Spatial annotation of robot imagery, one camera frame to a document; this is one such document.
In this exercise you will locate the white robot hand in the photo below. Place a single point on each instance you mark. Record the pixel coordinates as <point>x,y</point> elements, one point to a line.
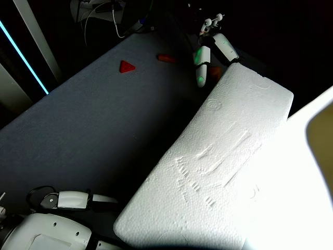
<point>203,57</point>
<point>52,231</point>

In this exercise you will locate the white styrofoam lid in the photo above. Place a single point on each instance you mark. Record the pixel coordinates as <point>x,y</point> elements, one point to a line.
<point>208,156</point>

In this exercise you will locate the yellow orange triangle block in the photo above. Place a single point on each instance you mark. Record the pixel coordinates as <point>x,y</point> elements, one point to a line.
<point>216,73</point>

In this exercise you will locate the orange toy carrot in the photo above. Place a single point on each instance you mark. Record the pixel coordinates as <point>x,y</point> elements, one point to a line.
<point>166,58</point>

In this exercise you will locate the grey power adapter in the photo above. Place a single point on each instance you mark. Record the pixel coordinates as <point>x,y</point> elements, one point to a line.
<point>135,27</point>

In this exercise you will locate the red triangle block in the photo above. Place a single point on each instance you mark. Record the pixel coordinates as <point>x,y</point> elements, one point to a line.
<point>127,67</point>

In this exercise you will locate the grey table cloth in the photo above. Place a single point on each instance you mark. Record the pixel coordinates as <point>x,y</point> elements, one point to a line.
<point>86,117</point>

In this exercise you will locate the white background device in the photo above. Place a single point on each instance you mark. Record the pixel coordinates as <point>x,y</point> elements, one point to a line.
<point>78,10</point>

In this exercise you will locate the large white robot body shell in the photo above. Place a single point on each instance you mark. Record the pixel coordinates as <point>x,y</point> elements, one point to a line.
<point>286,195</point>

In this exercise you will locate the cyan light strip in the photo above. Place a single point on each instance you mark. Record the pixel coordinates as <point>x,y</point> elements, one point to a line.
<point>23,57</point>

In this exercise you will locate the grey frame panel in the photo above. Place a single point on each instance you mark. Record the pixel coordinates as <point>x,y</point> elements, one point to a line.
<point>13,91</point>

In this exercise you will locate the white frame post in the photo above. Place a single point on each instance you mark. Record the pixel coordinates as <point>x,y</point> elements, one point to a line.
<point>39,34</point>

